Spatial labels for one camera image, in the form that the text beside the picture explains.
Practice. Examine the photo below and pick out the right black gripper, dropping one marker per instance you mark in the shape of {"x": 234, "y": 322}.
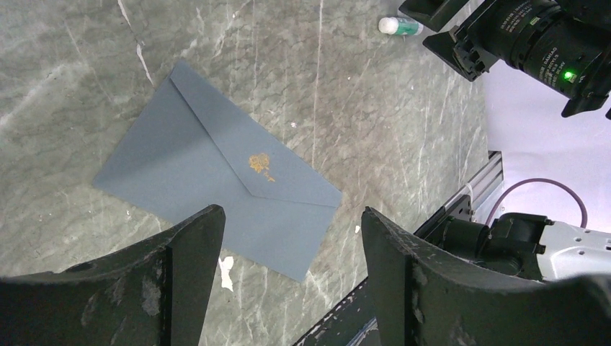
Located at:
{"x": 468, "y": 47}

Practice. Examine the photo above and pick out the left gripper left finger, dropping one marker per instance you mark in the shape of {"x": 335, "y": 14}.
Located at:
{"x": 154, "y": 292}

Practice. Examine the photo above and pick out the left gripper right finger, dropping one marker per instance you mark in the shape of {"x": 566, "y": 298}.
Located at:
{"x": 423, "y": 295}

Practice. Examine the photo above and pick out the green white glue stick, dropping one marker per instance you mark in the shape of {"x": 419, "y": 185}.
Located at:
{"x": 400, "y": 26}

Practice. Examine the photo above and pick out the grey-blue envelope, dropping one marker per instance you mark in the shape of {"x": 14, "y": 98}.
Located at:
{"x": 192, "y": 147}

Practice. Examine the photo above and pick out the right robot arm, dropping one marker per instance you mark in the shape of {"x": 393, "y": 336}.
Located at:
{"x": 564, "y": 45}

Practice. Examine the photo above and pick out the aluminium extrusion frame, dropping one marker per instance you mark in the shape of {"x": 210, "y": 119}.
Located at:
{"x": 478, "y": 195}

